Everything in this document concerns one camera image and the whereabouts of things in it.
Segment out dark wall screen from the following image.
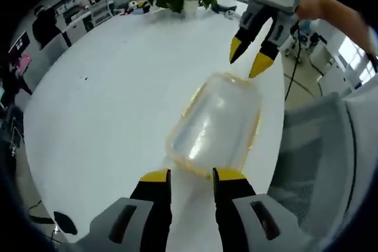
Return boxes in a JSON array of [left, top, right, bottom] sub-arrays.
[[8, 31, 31, 54]]

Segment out white cabinet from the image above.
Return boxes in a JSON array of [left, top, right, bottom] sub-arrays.
[[90, 0, 115, 24]]

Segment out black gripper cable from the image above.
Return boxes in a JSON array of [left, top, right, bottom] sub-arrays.
[[283, 21, 302, 104]]

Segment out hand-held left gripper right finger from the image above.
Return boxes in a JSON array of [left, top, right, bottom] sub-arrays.
[[212, 167, 321, 252]]

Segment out pink lit screen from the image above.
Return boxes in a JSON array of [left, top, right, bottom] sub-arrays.
[[8, 53, 32, 73]]

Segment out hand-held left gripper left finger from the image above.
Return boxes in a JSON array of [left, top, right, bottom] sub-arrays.
[[73, 168, 172, 252]]

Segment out white plant pot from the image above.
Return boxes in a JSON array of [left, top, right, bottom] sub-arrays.
[[183, 0, 199, 17]]

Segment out grey mesh office chair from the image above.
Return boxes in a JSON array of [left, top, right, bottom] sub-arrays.
[[267, 91, 355, 235]]

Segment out clear plastic container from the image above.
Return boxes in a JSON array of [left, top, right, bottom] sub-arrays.
[[168, 73, 262, 176], [165, 71, 263, 179]]

